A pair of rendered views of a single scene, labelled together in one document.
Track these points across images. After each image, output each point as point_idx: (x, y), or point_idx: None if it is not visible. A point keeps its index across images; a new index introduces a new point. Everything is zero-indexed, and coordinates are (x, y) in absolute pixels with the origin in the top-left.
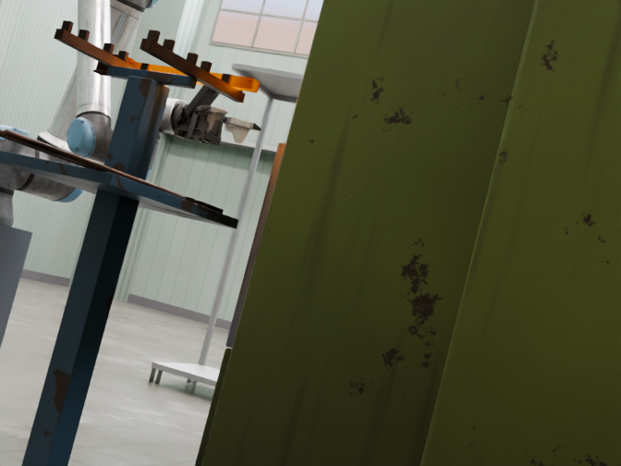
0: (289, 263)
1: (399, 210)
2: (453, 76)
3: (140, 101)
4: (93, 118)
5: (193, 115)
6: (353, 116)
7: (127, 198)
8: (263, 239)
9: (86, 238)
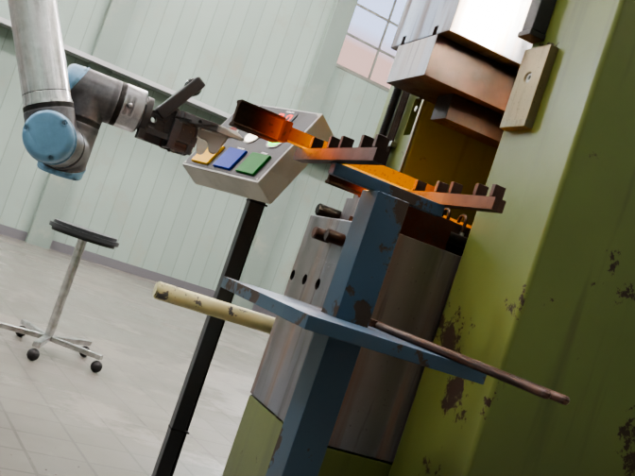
0: (523, 417)
1: (622, 378)
2: None
3: (394, 228)
4: (68, 113)
5: (176, 122)
6: (592, 282)
7: None
8: (498, 392)
9: (316, 388)
